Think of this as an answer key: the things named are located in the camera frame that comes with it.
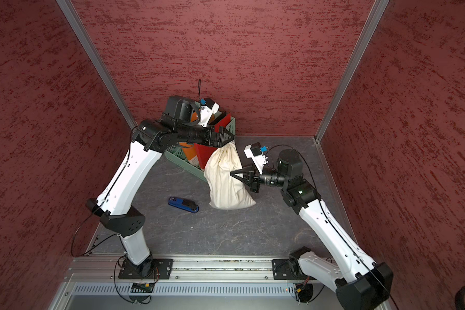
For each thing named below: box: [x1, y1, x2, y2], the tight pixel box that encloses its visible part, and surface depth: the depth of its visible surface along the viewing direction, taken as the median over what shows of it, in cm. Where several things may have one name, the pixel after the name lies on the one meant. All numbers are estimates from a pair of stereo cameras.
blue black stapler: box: [167, 196, 200, 214], surface depth 91 cm
